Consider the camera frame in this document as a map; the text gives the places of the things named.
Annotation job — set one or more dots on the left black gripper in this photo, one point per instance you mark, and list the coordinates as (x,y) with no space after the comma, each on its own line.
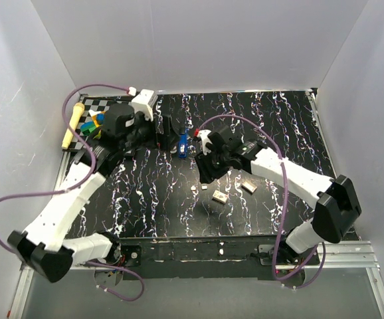
(170,137)

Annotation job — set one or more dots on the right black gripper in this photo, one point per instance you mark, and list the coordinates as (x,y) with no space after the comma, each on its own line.
(205,170)

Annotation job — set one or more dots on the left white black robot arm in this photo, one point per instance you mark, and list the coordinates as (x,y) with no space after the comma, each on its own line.
(43,245)

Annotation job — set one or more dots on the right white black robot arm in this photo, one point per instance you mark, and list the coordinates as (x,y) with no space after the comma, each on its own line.
(334,201)

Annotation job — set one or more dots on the staple box near centre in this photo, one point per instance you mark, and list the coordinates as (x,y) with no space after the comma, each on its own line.
(220,197)

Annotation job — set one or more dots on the staple box right one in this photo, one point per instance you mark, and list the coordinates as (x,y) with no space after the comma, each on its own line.
(251,188)

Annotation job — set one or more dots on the colourful toy block assembly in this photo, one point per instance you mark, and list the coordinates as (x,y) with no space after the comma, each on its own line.
(92,128)

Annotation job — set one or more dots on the black white checkerboard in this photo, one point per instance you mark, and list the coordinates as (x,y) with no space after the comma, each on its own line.
(98,104)

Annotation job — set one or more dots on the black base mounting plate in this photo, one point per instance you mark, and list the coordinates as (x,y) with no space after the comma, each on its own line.
(198,257)

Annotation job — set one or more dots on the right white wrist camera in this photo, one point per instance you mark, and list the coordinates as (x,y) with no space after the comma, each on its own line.
(203,137)

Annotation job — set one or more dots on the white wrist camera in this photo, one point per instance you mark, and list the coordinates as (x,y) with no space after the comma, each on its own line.
(203,137)
(144,102)

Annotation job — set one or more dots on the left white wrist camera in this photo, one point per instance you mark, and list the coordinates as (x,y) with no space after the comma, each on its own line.
(144,102)

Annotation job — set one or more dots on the aluminium frame rail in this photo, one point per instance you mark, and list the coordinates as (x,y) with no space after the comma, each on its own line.
(36,297)

